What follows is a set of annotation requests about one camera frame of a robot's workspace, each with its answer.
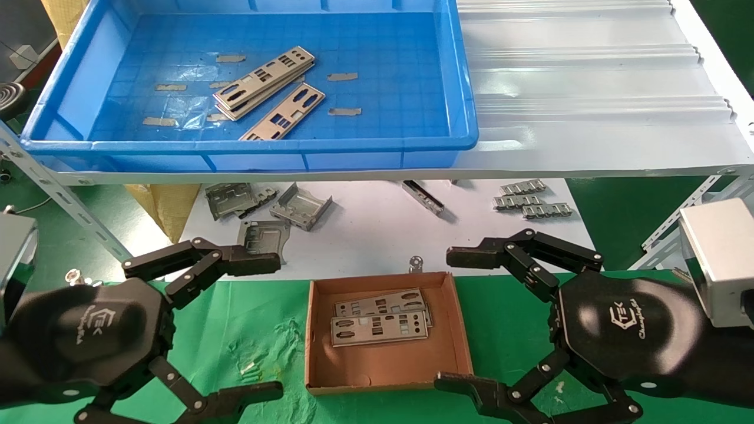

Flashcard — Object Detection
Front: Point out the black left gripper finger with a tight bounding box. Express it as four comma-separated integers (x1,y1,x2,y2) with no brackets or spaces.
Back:
123,237,282,310

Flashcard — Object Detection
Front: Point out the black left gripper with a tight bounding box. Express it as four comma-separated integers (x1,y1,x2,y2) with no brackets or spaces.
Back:
0,277,285,424

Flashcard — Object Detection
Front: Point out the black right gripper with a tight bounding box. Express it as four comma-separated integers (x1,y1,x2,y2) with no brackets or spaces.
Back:
434,271,754,424

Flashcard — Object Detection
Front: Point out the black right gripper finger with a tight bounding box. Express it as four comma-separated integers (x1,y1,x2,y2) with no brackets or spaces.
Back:
446,228,604,302

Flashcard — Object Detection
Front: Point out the shallow brown cardboard box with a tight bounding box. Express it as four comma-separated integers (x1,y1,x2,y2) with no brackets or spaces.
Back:
305,271,474,395

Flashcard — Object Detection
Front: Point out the blue plastic tray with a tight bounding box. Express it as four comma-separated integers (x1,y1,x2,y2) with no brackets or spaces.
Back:
21,0,479,173

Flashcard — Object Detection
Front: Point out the white floor socket box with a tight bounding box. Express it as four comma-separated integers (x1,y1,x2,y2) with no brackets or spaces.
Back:
11,46,41,69

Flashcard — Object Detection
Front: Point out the flat grey stamped metal plate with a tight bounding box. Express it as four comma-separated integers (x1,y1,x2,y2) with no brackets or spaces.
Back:
237,221,291,266

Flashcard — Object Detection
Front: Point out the green table cloth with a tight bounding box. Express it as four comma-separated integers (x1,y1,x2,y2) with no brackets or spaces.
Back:
0,272,754,424

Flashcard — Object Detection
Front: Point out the small slotted metal connector shield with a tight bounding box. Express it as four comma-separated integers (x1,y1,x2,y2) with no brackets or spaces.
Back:
494,195,544,211
522,203,574,220
501,180,547,196

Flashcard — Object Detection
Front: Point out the white metal shelf board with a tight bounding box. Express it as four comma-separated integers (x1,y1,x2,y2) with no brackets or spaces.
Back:
24,0,754,187

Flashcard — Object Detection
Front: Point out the black round ribbed disc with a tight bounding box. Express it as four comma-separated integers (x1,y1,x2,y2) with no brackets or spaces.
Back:
0,82,27,118

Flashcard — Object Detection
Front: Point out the folded grey metal bracket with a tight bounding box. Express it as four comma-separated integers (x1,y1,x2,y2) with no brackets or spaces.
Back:
270,183,333,231
205,184,255,221

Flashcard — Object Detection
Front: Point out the long narrow metal rail part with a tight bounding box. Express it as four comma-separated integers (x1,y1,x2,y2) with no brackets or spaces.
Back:
402,180,445,214

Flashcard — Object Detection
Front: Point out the white slotted steel shelf post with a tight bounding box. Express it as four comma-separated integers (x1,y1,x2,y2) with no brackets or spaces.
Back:
641,174,754,270
0,121,133,264

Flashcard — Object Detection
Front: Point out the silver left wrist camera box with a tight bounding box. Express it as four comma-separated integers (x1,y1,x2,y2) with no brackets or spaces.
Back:
0,213,39,330

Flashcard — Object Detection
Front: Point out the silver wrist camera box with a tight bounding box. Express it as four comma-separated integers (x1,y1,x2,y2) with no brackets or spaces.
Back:
679,198,754,329
0,213,39,330

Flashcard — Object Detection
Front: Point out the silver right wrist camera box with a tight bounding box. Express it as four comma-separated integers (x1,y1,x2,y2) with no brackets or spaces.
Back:
679,198,754,329

